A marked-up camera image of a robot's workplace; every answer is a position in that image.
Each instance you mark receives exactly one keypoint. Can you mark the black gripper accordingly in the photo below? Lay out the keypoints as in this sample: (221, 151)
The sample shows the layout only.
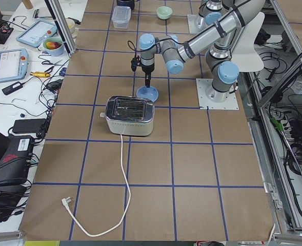
(147, 69)

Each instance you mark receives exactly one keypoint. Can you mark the green bowl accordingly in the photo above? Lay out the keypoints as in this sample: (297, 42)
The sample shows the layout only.
(164, 12)

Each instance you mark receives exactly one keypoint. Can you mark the cream bowl with lemon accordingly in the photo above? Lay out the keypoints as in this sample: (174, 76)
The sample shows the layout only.
(71, 26)

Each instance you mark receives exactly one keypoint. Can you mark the blue bowl with fruit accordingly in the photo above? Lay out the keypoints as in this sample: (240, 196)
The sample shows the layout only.
(54, 46)

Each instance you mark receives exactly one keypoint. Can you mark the cream toaster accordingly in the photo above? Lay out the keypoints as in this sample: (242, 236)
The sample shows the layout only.
(132, 116)

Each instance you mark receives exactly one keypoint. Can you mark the clear plastic food container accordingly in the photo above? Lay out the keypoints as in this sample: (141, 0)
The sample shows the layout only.
(121, 17)

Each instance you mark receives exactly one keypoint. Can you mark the dark blue saucepan with lid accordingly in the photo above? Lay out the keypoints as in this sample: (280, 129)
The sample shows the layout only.
(126, 3)

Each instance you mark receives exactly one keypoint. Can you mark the white chair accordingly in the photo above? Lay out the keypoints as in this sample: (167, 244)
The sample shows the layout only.
(243, 52)

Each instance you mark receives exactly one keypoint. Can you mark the black scissors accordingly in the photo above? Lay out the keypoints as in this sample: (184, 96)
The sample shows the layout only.
(52, 65)

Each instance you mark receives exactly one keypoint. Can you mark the gold cylinder tool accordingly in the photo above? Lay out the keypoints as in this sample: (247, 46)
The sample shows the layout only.
(40, 74)

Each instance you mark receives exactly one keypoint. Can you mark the blue teach pendant far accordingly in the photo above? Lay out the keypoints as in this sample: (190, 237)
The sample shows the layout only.
(36, 34)

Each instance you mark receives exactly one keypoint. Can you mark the blue teach pendant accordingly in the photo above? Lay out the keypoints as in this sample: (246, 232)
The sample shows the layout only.
(13, 64)
(36, 34)

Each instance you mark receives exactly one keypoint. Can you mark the black power brick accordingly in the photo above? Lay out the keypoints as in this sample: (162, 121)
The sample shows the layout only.
(28, 125)

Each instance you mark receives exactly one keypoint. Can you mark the black power adapter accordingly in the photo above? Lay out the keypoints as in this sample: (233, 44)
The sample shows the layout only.
(12, 88)

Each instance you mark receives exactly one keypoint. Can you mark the blue teach pendant near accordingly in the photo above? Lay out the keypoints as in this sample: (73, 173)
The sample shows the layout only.
(13, 64)

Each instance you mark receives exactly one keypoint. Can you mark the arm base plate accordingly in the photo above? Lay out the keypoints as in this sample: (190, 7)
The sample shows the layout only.
(197, 23)
(209, 99)

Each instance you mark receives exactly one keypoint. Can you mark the aluminium frame post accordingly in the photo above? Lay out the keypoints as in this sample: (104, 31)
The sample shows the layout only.
(57, 14)

